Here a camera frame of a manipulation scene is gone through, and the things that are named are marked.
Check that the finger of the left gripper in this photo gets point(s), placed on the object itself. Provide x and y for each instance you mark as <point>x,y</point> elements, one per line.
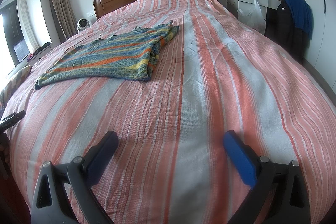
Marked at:
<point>11,120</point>

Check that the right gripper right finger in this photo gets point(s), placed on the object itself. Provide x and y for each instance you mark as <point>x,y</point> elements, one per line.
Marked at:
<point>290,203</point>

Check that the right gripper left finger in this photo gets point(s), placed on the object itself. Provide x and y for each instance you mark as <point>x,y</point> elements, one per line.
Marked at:
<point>50,201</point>

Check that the multicolour striped knit sweater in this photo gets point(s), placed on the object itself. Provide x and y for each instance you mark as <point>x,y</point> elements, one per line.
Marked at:
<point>129,56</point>

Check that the chevron patterned cushion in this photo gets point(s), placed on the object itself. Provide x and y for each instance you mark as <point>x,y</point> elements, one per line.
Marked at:
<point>14,83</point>

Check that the white window bench cabinet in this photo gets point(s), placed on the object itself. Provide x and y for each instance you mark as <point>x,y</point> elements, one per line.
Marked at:
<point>32,59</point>

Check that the white sheer curtain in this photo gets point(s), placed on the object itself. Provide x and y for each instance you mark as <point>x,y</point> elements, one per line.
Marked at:
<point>26,27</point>

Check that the pink striped bed cover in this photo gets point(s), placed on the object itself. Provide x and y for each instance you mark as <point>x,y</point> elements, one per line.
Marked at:
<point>170,166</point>

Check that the white round fan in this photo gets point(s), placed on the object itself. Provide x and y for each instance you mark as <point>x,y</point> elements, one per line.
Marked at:
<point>82,24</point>

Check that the beige curtain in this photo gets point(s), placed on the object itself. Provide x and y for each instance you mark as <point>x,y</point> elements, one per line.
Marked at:
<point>59,1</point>

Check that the white plastic bag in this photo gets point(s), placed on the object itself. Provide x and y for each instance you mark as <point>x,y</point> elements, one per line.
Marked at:
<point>253,17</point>

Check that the blue garment on chair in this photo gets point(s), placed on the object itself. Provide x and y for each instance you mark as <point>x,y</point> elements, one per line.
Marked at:
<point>302,15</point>

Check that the white desk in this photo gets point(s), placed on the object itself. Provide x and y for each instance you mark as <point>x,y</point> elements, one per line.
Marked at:
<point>245,5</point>

